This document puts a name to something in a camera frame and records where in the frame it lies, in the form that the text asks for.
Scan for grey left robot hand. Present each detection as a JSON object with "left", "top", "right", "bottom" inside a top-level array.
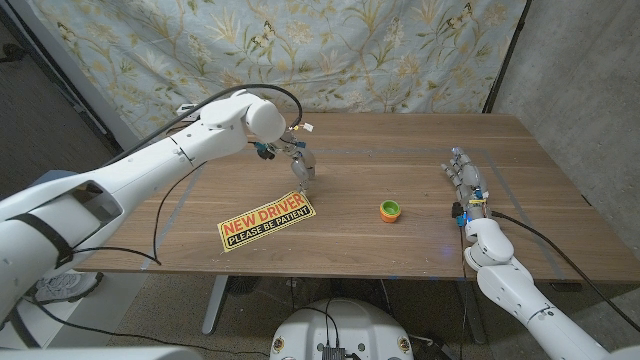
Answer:
[{"left": 278, "top": 134, "right": 318, "bottom": 194}]

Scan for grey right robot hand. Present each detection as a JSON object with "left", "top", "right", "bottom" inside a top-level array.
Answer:
[{"left": 440, "top": 146, "right": 490, "bottom": 222}]

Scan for yellow new driver bumper sticker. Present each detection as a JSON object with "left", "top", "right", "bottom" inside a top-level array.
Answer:
[{"left": 217, "top": 191, "right": 317, "bottom": 253}]

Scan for small orange green cup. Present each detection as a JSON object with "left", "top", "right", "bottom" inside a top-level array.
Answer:
[{"left": 378, "top": 199, "right": 402, "bottom": 224}]

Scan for floral light blue backdrop cloth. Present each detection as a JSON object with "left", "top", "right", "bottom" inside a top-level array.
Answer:
[{"left": 29, "top": 0, "right": 529, "bottom": 140}]

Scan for black round object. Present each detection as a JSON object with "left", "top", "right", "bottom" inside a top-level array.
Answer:
[{"left": 227, "top": 275, "right": 262, "bottom": 297}]

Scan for black backdrop stand pole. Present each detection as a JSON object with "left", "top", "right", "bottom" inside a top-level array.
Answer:
[{"left": 482, "top": 0, "right": 531, "bottom": 114}]

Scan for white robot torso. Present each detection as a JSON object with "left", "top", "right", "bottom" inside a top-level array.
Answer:
[{"left": 269, "top": 298, "right": 415, "bottom": 360}]

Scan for blue grey stool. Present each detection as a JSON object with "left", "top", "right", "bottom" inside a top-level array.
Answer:
[{"left": 29, "top": 169, "right": 76, "bottom": 189}]

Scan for grey white sneaker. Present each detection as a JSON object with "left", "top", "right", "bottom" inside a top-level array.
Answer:
[{"left": 34, "top": 271, "right": 104, "bottom": 305}]

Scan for black curved object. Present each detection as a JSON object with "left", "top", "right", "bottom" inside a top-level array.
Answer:
[{"left": 0, "top": 43, "right": 27, "bottom": 64}]

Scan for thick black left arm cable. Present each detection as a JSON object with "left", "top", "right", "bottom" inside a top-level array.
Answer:
[{"left": 102, "top": 83, "right": 305, "bottom": 166}]

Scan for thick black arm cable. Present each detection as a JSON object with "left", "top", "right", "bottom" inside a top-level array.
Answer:
[
  {"left": 102, "top": 83, "right": 305, "bottom": 166},
  {"left": 491, "top": 209, "right": 640, "bottom": 335}
]

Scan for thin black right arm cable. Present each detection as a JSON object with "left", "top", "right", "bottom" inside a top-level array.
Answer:
[{"left": 457, "top": 224, "right": 471, "bottom": 360}]

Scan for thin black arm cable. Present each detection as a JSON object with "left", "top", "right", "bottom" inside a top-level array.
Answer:
[
  {"left": 457, "top": 224, "right": 471, "bottom": 360},
  {"left": 69, "top": 162, "right": 209, "bottom": 266}
]

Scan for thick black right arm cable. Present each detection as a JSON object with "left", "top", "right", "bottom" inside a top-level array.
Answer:
[{"left": 491, "top": 209, "right": 640, "bottom": 335}]

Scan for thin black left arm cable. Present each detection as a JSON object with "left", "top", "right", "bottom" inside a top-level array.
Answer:
[{"left": 69, "top": 162, "right": 209, "bottom": 266}]

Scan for black torso cable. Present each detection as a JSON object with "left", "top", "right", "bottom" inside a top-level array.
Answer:
[{"left": 298, "top": 298, "right": 342, "bottom": 347}]

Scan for light grey frame bar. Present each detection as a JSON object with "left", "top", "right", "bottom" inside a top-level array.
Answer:
[{"left": 7, "top": 0, "right": 141, "bottom": 150}]

